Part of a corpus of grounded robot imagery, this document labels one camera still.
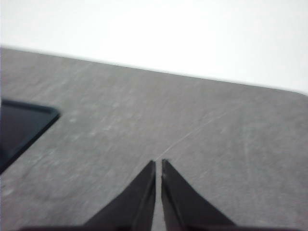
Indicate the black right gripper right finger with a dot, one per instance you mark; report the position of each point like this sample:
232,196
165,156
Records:
183,205

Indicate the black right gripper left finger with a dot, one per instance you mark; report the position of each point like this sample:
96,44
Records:
134,206

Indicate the dark teal rectangular tray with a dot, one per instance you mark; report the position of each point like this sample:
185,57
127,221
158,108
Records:
20,126

